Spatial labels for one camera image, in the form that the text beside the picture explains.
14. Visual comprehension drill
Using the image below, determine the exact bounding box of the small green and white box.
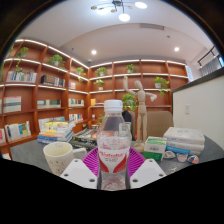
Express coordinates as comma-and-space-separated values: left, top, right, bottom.
142, 135, 168, 162

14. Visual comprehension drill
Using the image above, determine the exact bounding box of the white wall notice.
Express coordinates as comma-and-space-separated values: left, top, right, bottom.
184, 65, 194, 83

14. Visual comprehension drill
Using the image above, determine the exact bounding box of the branched ceiling lamp with globes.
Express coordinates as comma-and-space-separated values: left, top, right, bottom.
90, 0, 148, 23

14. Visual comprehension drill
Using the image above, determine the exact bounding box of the brown padded chair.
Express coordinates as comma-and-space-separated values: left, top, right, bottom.
146, 110, 174, 138

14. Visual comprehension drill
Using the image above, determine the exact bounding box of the wooden shelf unit with books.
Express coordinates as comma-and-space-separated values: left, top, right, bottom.
0, 38, 194, 158

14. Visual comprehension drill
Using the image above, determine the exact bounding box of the black office chair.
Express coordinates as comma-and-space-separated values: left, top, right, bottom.
121, 109, 137, 141

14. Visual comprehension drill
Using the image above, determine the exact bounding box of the black ceiling track light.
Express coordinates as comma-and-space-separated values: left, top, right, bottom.
197, 45, 218, 67

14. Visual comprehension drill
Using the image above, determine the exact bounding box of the wooden artist mannequin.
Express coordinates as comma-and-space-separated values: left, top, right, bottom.
122, 75, 158, 153

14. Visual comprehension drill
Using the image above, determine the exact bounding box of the colourful stack of books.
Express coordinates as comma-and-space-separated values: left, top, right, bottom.
37, 120, 76, 145

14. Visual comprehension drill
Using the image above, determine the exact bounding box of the grey window curtain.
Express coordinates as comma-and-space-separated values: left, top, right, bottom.
199, 54, 224, 78

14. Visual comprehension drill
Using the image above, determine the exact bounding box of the clear water bottle red label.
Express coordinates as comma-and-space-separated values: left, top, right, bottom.
96, 99, 132, 192

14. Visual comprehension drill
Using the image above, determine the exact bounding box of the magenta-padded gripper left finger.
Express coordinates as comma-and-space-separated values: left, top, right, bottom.
59, 147, 101, 190

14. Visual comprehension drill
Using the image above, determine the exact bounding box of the ceiling air vent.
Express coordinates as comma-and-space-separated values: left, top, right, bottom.
139, 23, 165, 32

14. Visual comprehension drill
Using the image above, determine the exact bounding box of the cream mug with bear drawing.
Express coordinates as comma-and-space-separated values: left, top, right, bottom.
42, 141, 88, 177

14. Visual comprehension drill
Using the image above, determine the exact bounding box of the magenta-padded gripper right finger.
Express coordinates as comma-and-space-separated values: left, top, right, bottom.
128, 147, 168, 190

